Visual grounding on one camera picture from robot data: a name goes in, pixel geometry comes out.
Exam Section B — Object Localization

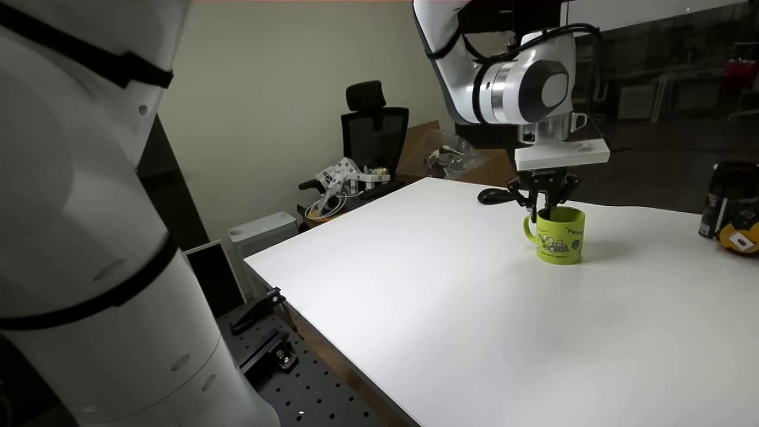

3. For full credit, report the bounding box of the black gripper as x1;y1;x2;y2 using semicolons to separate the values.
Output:
506;166;581;226

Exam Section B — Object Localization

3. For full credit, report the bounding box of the yellow-green printed mug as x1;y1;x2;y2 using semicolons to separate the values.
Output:
521;204;587;268

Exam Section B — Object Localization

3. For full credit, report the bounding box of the black computer mouse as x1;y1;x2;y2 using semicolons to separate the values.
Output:
477;186;517;208

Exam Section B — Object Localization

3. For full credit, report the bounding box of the clear plastic bag in box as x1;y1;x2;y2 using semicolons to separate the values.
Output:
424;136;482;180

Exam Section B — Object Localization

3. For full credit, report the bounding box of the open cardboard box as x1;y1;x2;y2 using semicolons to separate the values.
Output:
394;117;520;191

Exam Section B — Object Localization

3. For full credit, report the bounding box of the black spray can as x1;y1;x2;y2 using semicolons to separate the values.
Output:
696;160;759;239

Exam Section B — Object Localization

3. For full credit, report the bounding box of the black office chair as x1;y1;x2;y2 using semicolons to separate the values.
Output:
296;78;413;233

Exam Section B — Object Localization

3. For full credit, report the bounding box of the yellow and black small object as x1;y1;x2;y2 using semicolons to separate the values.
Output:
715;221;759;259

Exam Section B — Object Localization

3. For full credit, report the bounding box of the white black patterned cloth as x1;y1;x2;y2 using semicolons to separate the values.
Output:
303;154;394;226

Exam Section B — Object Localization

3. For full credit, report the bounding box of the red object behind glass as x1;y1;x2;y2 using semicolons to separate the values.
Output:
720;58;759;89

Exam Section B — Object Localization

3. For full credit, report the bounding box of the white rectangular box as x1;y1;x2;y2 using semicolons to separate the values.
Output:
228;208;300;246

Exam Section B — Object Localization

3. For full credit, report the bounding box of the black perforated breadboard base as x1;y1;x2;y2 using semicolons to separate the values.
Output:
216;276;407;427

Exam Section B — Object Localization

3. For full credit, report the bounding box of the black table clamp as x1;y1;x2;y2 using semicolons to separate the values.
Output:
236;327;300;378
228;284;287;336

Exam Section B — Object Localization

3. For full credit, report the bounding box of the black box with grey edge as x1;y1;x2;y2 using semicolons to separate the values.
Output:
182;239;249;320

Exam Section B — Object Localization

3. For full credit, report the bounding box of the white board on glass wall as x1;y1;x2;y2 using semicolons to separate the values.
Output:
564;0;749;36

